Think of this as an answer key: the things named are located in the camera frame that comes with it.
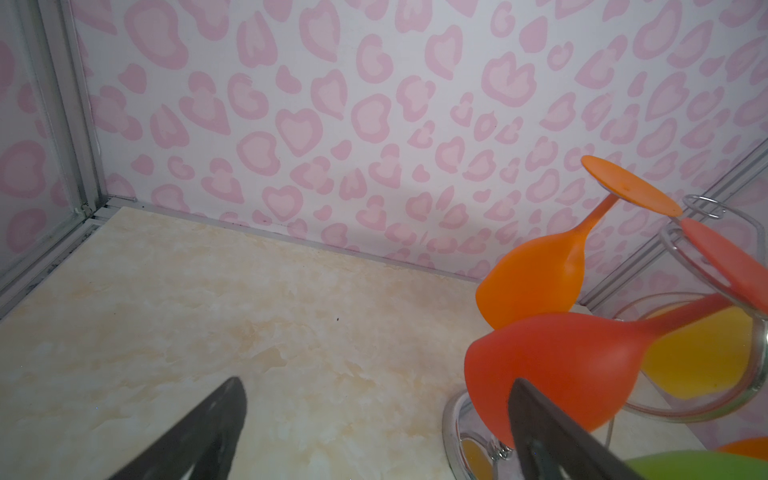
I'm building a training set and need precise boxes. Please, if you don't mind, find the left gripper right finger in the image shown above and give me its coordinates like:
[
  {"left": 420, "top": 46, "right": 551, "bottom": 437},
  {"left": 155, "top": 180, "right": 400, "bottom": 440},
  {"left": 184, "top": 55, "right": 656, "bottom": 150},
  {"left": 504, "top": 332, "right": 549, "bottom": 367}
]
[{"left": 507, "top": 379, "right": 640, "bottom": 480}]

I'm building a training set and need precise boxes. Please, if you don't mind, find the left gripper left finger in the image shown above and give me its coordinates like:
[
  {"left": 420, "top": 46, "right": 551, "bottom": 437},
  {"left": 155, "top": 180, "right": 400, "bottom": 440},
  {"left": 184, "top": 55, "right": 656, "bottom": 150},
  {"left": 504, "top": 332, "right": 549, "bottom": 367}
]
[{"left": 112, "top": 376, "right": 247, "bottom": 479}]

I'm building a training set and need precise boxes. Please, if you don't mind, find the green wine glass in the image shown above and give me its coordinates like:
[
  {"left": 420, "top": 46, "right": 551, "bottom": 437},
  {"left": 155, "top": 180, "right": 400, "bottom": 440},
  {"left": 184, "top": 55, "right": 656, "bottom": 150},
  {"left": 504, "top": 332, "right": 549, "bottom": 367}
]
[{"left": 625, "top": 450, "right": 767, "bottom": 480}]

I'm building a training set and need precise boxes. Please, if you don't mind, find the yellow wine glass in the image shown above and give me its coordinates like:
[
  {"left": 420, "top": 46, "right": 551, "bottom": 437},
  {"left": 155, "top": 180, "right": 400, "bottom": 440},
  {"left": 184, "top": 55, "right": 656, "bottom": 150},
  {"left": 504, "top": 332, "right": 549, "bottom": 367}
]
[{"left": 641, "top": 307, "right": 753, "bottom": 400}]

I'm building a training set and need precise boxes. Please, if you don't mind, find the orange wine glass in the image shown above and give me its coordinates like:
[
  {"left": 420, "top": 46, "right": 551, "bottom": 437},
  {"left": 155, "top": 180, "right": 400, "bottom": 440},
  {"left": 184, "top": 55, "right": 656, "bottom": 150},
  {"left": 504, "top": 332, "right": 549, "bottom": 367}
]
[
  {"left": 475, "top": 155, "right": 682, "bottom": 329},
  {"left": 717, "top": 436, "right": 768, "bottom": 461}
]

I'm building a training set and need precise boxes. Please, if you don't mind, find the red wine glass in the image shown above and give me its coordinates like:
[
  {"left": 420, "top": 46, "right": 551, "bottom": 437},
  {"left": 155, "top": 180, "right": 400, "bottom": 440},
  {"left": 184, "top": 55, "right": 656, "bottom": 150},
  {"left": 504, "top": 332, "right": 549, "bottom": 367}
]
[{"left": 464, "top": 218, "right": 767, "bottom": 446}]

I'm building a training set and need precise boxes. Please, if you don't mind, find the chrome wine glass rack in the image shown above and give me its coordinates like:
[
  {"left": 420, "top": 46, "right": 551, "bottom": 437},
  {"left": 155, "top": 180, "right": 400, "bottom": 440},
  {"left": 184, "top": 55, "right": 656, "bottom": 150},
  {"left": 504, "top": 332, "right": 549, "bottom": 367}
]
[{"left": 443, "top": 195, "right": 767, "bottom": 479}]

